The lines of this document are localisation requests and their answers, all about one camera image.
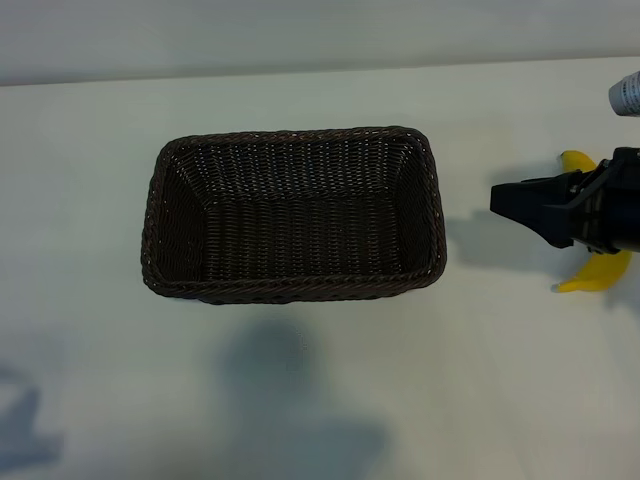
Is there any dark brown woven basket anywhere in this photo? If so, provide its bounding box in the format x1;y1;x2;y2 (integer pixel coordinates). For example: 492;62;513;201
141;125;448;305

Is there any yellow banana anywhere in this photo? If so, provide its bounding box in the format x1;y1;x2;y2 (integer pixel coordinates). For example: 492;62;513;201
550;149;634;294

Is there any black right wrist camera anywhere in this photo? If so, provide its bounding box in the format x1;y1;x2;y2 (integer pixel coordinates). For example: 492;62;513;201
595;146;640;187

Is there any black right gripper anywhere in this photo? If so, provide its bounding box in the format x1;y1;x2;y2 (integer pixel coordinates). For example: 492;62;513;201
489;167;640;256

